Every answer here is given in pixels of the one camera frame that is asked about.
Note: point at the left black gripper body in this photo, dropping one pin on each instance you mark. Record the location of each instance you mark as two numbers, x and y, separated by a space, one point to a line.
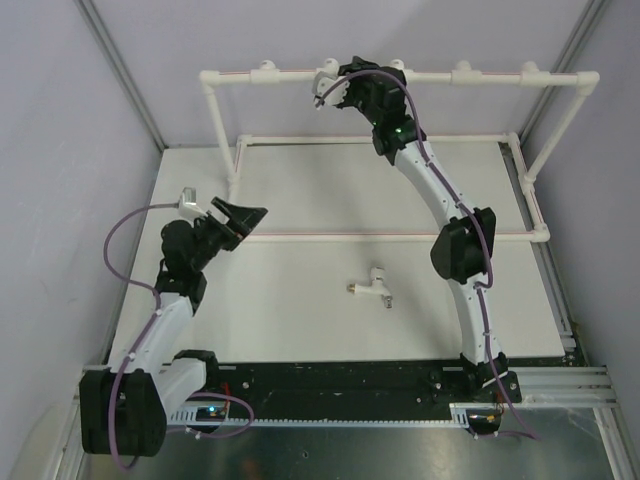
210 239

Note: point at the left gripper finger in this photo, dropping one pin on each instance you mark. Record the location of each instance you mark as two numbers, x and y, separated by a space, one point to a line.
237 232
239 217

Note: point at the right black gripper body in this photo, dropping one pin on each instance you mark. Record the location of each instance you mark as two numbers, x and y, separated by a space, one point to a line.
358 92

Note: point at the white faucet with chrome knob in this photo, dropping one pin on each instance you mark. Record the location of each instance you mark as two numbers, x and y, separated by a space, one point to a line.
327 91

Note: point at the white PVC pipe frame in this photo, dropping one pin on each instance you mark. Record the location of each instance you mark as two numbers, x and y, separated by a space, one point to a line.
583 83

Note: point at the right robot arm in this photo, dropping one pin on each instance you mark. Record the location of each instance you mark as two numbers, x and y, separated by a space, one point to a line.
462 252

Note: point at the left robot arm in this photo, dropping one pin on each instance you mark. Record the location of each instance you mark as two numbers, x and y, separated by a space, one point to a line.
125 405

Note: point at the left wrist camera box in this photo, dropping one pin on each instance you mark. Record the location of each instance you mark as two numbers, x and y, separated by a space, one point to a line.
187 204

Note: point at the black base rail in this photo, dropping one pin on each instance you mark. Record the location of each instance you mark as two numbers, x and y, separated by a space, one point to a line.
361 391

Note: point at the aluminium table frame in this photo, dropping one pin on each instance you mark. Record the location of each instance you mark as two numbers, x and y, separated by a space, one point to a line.
568 425

